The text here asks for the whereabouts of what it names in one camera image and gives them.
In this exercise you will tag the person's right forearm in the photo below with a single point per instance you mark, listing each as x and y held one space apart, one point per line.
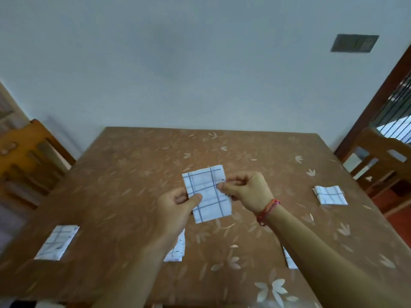
327 269

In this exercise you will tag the wooden table with floral cover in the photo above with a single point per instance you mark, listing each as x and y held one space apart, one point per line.
112 189

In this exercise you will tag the single grid paper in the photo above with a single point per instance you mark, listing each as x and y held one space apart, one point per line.
207 195
176 250
290 259
57 242

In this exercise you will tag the person's right hand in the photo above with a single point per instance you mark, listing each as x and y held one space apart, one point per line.
250 189

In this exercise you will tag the person's left hand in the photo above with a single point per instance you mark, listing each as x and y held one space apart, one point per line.
173 214

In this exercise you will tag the gray wall switch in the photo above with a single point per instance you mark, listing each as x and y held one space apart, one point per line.
353 43

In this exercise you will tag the light wooden shelf unit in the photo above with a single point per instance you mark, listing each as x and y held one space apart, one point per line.
9 109

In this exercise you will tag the person's left forearm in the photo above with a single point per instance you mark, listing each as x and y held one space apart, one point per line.
135 279

